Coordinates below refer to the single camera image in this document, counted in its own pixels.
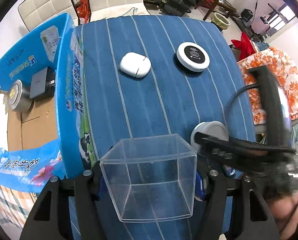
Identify person's right hand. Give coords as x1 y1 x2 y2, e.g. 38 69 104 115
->
266 192 298 239

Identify blue striped cloth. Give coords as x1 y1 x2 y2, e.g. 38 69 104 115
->
76 16 255 157

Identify wire clothes hangers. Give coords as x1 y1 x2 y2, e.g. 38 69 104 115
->
122 7 147 16

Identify blue milk carton box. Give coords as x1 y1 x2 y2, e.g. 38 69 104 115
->
0 13 96 193

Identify white oval earbud case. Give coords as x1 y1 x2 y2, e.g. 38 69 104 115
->
120 52 151 78

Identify red cloth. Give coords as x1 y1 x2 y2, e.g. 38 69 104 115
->
231 32 256 61

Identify green waste basket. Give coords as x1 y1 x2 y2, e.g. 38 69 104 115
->
211 12 230 32

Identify grey square box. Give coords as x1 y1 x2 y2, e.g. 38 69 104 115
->
30 67 56 102

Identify white round black-top tin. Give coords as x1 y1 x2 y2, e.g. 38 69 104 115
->
176 42 210 73

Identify white round jar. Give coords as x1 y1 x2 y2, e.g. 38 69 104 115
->
190 121 229 153

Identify clear plastic cube box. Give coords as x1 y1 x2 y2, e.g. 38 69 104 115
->
100 134 197 223

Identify plaid orange blue cloth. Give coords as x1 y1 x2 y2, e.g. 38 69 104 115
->
0 185 37 239

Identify silver round tin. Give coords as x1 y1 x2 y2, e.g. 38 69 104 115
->
7 80 33 113

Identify white padded chair left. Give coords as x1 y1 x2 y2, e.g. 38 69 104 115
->
18 0 79 31

